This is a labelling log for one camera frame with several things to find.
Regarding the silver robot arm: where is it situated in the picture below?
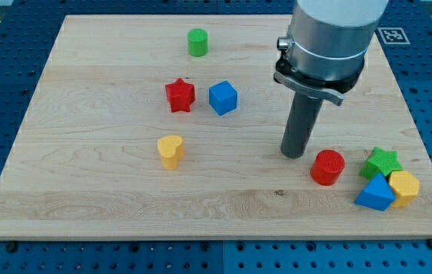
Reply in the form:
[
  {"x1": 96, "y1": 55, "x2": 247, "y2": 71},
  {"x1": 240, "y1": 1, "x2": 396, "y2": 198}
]
[{"x1": 274, "y1": 0, "x2": 388, "y2": 106}]

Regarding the yellow heart block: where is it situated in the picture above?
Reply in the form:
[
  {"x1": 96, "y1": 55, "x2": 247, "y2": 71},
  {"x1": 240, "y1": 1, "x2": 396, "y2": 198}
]
[{"x1": 157, "y1": 135, "x2": 186, "y2": 170}]

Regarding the blue cube block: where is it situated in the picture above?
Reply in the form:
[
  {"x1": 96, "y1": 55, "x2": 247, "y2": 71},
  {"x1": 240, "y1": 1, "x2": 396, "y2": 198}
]
[{"x1": 209, "y1": 81, "x2": 238, "y2": 116}]

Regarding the red star block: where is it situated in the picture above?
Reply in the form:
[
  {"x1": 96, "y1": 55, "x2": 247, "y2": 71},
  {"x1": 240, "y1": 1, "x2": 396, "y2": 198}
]
[{"x1": 165, "y1": 78, "x2": 195, "y2": 113}]

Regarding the wooden board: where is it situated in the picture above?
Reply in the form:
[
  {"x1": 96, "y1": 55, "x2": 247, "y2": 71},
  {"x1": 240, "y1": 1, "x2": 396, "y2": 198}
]
[{"x1": 0, "y1": 15, "x2": 432, "y2": 241}]

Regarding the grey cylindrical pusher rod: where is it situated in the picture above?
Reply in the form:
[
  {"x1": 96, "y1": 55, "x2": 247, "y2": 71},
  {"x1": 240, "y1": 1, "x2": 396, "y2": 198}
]
[{"x1": 281, "y1": 93, "x2": 322, "y2": 158}]

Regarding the green cylinder block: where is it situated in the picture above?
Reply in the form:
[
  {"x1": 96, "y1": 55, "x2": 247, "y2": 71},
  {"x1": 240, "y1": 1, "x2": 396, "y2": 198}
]
[{"x1": 187, "y1": 28, "x2": 208, "y2": 57}]

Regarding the red cylinder block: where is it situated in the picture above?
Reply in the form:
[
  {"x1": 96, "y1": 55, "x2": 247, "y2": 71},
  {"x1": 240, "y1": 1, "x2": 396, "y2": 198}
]
[{"x1": 310, "y1": 149, "x2": 345, "y2": 186}]

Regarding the green star block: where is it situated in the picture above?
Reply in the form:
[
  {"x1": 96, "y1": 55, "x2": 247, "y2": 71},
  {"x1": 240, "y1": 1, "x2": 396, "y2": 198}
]
[{"x1": 359, "y1": 146, "x2": 403, "y2": 179}]

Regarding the blue triangle block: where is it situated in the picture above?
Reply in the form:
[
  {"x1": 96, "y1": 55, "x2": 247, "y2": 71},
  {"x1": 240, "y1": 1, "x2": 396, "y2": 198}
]
[{"x1": 354, "y1": 173, "x2": 395, "y2": 212}]

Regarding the yellow hexagon block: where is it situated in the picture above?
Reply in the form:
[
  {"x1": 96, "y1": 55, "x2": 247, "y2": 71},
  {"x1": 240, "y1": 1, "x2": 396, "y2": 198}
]
[{"x1": 388, "y1": 170, "x2": 421, "y2": 208}]

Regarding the white fiducial marker tag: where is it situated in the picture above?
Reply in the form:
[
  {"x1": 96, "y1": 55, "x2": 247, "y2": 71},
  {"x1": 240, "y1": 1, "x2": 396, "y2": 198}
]
[{"x1": 377, "y1": 27, "x2": 410, "y2": 45}]

